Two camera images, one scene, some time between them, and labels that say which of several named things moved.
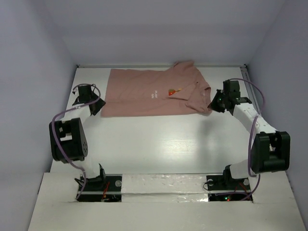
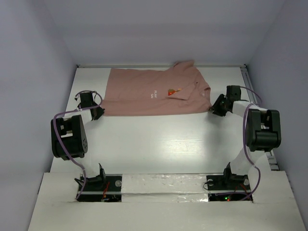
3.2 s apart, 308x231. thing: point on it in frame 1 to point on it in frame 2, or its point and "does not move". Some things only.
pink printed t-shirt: (180, 89) does not move
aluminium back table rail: (160, 66) does not move
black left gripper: (100, 104) to (100, 113)
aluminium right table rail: (254, 99) does not move
